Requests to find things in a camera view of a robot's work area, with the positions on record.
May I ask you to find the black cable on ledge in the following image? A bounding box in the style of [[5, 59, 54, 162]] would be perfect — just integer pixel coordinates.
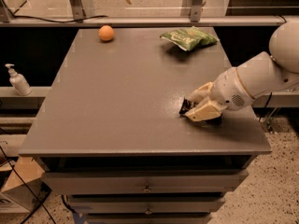
[[8, 12, 108, 24]]

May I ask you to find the bottom grey drawer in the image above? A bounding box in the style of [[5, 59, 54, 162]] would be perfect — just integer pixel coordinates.
[[86, 214, 212, 224]]

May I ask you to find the top grey drawer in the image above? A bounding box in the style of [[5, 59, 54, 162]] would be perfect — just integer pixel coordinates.
[[42, 170, 249, 195]]

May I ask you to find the middle grey drawer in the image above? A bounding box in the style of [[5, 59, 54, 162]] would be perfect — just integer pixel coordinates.
[[69, 195, 224, 215]]

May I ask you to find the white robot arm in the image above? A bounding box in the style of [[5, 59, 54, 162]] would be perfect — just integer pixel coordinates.
[[184, 21, 299, 121]]

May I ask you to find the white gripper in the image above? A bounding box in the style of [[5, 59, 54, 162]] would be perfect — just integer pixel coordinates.
[[186, 67, 254, 122]]

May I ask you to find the white pump bottle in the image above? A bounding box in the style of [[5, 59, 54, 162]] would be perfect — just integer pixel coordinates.
[[6, 63, 32, 96]]

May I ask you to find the cardboard box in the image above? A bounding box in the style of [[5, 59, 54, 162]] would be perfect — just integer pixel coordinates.
[[0, 157, 44, 214]]

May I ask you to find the orange fruit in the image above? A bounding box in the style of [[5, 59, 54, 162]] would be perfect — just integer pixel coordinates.
[[99, 25, 114, 42]]

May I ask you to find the green chip bag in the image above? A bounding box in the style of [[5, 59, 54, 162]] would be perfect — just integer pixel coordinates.
[[160, 26, 219, 51]]

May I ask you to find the left metal frame post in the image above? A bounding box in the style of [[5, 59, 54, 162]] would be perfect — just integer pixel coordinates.
[[69, 0, 95, 21]]

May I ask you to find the black floor cable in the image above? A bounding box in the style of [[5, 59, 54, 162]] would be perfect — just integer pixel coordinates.
[[0, 145, 59, 224]]

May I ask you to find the grey drawer cabinet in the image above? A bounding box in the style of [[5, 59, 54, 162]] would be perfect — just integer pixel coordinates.
[[18, 27, 273, 224]]

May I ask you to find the grey drawer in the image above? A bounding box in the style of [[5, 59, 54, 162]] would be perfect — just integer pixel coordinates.
[[42, 170, 249, 195], [69, 195, 224, 215], [86, 214, 212, 224]]

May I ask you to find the black rxbar chocolate bar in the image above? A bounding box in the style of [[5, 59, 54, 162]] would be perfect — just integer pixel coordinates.
[[179, 99, 221, 125]]

